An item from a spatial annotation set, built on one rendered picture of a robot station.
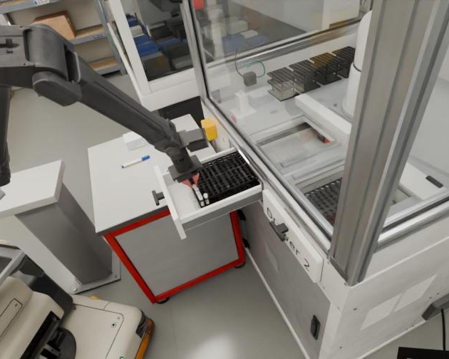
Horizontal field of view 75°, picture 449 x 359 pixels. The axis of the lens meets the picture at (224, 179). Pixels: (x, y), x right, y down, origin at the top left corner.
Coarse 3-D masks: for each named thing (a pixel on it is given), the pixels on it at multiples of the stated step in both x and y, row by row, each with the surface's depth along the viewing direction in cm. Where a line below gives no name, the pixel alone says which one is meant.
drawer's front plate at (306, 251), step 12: (264, 192) 92; (264, 204) 96; (276, 204) 88; (276, 216) 89; (288, 216) 84; (288, 228) 83; (288, 240) 87; (300, 240) 78; (300, 252) 81; (312, 252) 74; (312, 264) 76; (312, 276) 79
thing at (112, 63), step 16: (0, 0) 371; (16, 0) 373; (32, 0) 345; (48, 0) 349; (96, 0) 361; (80, 32) 408; (96, 32) 396; (112, 48) 400; (96, 64) 436; (112, 64) 426
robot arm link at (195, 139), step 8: (200, 128) 85; (184, 136) 84; (192, 136) 84; (200, 136) 84; (184, 144) 84; (192, 144) 85; (200, 144) 86; (208, 144) 89; (168, 152) 81; (176, 152) 83
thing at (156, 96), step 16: (112, 0) 129; (112, 32) 262; (128, 32) 139; (128, 48) 143; (144, 80) 155; (160, 80) 158; (176, 80) 161; (192, 80) 165; (144, 96) 160; (160, 96) 163; (176, 96) 167; (192, 96) 171; (160, 112) 171; (176, 112) 175; (192, 112) 180
